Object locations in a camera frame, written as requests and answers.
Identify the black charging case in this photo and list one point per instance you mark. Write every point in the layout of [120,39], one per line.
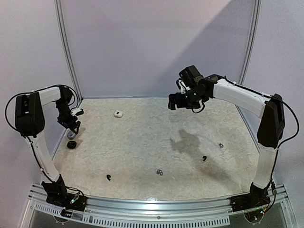
[71,144]

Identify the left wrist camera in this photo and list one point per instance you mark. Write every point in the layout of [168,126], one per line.
[77,111]

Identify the left aluminium frame post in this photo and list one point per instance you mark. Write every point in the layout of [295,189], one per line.
[66,48]

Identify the grey earbud centre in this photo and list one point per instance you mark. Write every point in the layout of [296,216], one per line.
[159,172]

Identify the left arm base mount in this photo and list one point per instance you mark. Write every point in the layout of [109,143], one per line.
[68,198]

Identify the blue-grey charging case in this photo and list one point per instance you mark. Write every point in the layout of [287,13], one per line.
[71,135]

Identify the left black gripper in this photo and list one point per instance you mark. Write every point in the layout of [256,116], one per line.
[68,123]

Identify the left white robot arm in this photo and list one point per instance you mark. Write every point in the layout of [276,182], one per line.
[30,122]

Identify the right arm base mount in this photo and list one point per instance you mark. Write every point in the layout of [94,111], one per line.
[256,197]

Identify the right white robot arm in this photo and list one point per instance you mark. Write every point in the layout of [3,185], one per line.
[196,90]

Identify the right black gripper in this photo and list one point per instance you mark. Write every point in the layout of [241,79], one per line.
[175,100]

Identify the white earbud charging case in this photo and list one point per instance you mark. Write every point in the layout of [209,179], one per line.
[118,114]

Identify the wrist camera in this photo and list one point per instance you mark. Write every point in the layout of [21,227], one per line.
[77,111]
[181,86]

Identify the aluminium front rail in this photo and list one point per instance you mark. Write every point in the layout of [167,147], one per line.
[151,213]

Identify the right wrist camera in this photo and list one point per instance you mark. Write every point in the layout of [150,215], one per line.
[181,86]

